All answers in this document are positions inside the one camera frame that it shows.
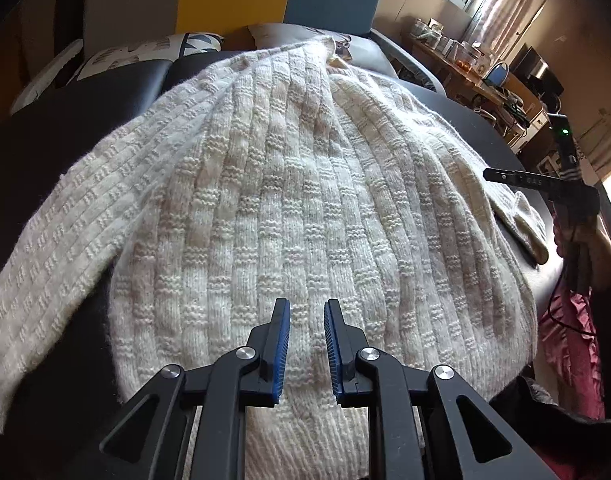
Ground black cable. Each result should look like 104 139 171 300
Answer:
546 225 594 337

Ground blue chair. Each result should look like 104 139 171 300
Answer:
484 62 509 87

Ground person's black jacket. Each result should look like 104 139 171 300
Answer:
489 374 611 480

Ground person's right forearm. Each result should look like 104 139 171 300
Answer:
591 217 611 291

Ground person's red garment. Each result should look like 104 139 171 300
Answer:
537 284 607 422

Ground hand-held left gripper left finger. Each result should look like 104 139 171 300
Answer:
100 298 292 480

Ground cream knitted sweater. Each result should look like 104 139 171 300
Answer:
0 35 550 480

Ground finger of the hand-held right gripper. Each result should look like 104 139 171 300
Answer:
483 167 599 199

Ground deer print pillow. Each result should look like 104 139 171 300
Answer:
246 22 372 69

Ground wooden desk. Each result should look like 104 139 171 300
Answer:
399 34 553 157

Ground black monitor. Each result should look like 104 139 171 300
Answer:
511 44 566 107

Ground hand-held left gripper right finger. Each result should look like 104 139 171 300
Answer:
323 298 561 480

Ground geometric print pillow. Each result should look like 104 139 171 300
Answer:
68 32 225 82

